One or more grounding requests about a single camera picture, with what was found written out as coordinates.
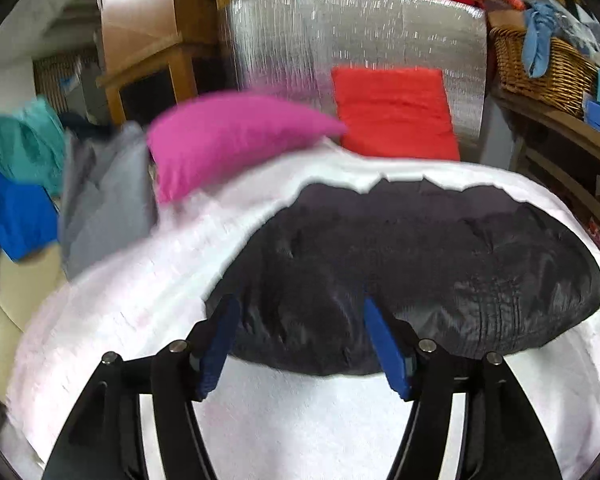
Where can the magenta pillow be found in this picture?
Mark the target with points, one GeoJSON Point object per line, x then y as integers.
{"type": "Point", "coordinates": [230, 135]}

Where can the wooden cabinet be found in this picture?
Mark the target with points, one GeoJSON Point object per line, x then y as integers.
{"type": "Point", "coordinates": [140, 20]}

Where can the wicker basket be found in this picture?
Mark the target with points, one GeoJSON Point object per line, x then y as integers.
{"type": "Point", "coordinates": [555, 75]}

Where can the black puffer jacket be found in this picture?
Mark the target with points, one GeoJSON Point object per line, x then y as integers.
{"type": "Point", "coordinates": [430, 270]}

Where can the cream sofa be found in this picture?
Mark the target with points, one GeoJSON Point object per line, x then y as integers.
{"type": "Point", "coordinates": [15, 290]}

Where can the grey jacket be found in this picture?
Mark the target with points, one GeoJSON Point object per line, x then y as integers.
{"type": "Point", "coordinates": [105, 200]}

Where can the wooden shelf unit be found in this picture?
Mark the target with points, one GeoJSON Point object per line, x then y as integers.
{"type": "Point", "coordinates": [570, 125]}

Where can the blue jacket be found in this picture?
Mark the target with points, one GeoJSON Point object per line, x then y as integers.
{"type": "Point", "coordinates": [10, 215]}

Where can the light blue cloth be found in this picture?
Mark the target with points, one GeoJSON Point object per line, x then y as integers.
{"type": "Point", "coordinates": [537, 45]}

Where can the white fleece blanket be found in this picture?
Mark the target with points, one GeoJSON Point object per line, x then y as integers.
{"type": "Point", "coordinates": [305, 425]}

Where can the teal jacket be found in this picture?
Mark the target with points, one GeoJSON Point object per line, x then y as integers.
{"type": "Point", "coordinates": [25, 150]}

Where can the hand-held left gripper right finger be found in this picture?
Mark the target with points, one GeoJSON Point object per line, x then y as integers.
{"type": "Point", "coordinates": [385, 350]}

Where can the silver foil mat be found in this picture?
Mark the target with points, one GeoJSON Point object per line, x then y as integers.
{"type": "Point", "coordinates": [380, 25]}

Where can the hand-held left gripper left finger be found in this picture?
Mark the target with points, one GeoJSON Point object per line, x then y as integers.
{"type": "Point", "coordinates": [220, 350]}

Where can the red pillow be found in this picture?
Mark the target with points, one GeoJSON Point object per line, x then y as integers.
{"type": "Point", "coordinates": [395, 110]}

